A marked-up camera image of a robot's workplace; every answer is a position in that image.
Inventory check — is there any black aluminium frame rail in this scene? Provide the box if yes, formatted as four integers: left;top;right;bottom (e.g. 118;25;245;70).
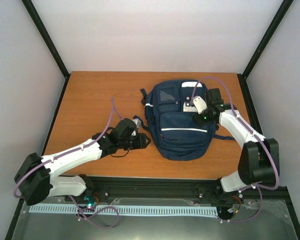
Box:
22;174;291;208

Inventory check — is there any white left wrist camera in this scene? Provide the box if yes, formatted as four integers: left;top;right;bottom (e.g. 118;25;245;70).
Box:
131;118;141;136

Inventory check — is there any light blue cable duct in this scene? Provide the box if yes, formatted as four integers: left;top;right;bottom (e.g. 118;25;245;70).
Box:
28;203;218;218

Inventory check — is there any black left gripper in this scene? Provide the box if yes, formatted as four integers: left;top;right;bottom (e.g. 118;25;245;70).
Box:
119;133;152;151

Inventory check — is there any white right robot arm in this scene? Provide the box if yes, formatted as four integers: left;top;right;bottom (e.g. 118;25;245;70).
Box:
190;88;280;194

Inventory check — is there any navy blue backpack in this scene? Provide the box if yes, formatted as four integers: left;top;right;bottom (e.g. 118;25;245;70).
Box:
140;79;234;161

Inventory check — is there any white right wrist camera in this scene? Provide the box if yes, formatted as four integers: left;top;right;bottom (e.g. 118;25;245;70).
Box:
191;95;208;114

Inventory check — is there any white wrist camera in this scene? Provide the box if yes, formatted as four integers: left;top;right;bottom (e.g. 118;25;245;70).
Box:
131;118;141;136
191;95;208;114

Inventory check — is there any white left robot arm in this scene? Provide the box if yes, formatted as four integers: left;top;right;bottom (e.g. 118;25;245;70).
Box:
13;118;151;206

